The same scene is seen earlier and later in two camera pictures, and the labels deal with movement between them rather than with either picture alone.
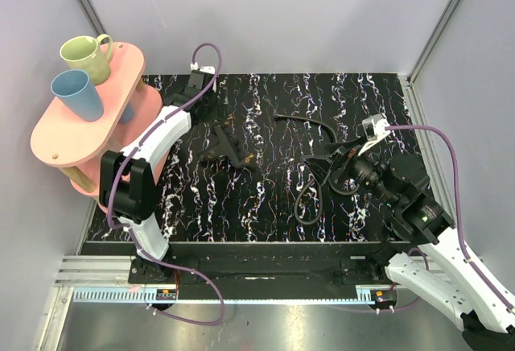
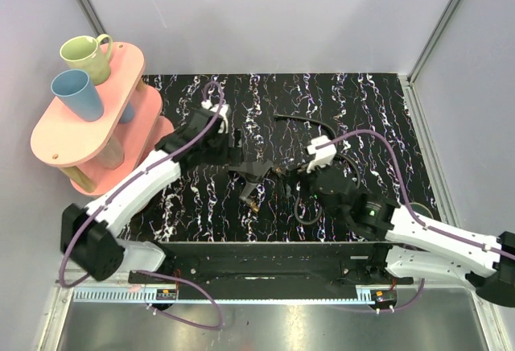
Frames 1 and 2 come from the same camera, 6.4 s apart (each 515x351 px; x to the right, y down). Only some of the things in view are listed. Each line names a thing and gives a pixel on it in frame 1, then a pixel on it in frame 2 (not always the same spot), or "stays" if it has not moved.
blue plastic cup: x=74 y=88 stays
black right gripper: x=321 y=166 -> x=316 y=171
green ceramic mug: x=89 y=54 stays
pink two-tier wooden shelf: x=131 y=112 stays
